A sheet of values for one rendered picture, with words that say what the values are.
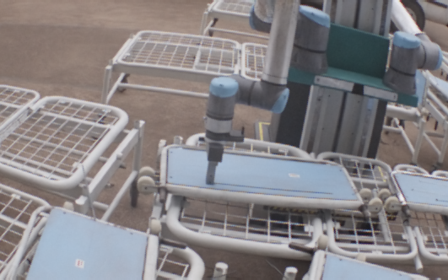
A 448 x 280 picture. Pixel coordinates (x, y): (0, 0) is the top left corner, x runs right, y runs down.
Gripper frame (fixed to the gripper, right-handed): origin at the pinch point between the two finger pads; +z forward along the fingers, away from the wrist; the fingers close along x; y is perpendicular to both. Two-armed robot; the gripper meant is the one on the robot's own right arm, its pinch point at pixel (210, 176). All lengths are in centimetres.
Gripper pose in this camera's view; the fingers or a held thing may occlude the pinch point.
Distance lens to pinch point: 226.3
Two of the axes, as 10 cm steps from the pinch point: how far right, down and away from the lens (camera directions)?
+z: -1.5, 9.3, 3.3
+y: -9.9, -1.1, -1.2
